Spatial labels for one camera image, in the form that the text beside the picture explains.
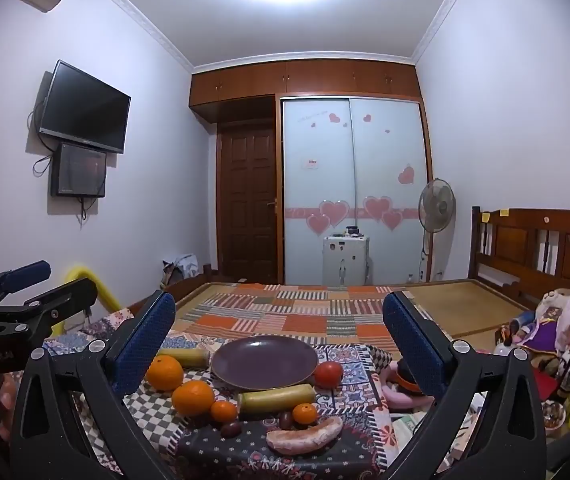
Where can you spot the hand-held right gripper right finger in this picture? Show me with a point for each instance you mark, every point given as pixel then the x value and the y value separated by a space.
pixel 410 340

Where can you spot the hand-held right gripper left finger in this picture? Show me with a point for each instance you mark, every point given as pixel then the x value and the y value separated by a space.
pixel 147 340

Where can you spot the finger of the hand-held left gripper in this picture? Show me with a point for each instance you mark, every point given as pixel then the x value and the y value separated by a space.
pixel 65 295
pixel 25 272

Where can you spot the large orange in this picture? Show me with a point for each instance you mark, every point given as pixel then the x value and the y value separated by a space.
pixel 165 372
pixel 192 397

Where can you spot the red tomato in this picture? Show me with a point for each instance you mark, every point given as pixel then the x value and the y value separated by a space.
pixel 328 374

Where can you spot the small tangerine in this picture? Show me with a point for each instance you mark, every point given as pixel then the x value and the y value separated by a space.
pixel 223 410
pixel 305 412

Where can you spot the purple plate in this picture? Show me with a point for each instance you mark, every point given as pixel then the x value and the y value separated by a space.
pixel 265 362

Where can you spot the person's left hand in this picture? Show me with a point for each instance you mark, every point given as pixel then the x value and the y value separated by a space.
pixel 7 405

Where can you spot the yellow foam tube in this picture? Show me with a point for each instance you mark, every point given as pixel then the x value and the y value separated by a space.
pixel 82 277

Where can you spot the pink plush item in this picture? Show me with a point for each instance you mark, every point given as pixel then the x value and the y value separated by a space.
pixel 405 400

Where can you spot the woven bamboo mat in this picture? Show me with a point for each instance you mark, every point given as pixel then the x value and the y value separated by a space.
pixel 465 310

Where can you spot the wooden bed footboard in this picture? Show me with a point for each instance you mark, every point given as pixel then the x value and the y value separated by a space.
pixel 190 285

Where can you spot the pile of bags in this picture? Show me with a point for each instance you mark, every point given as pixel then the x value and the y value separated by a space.
pixel 180 267

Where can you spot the blue floral patchwork cloth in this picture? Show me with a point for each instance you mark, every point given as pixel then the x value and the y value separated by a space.
pixel 345 410

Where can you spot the small white cabinet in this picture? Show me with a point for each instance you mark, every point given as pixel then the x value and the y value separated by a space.
pixel 345 260

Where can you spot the dark plum left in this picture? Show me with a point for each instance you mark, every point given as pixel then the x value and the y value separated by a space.
pixel 231 428

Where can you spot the orange striped patchwork blanket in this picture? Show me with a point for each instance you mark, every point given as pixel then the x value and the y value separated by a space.
pixel 290 310

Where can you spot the white standing fan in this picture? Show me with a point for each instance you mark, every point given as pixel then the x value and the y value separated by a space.
pixel 436 205

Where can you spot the red box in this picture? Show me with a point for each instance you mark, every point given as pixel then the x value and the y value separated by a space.
pixel 545 389

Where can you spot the wooden bed headboard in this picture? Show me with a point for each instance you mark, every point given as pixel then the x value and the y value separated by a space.
pixel 540 245

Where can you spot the small bowl of nuts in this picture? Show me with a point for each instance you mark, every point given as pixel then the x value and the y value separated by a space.
pixel 554 415

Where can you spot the brown wooden door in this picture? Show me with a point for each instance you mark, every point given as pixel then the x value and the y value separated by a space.
pixel 247 200

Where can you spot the wooden wardrobe with sliding doors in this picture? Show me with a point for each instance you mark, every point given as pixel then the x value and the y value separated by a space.
pixel 355 160

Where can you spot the small wall-mounted monitor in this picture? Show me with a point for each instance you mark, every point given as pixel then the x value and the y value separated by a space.
pixel 79 170

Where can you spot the wall-mounted black television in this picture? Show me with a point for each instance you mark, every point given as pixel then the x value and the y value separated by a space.
pixel 85 105

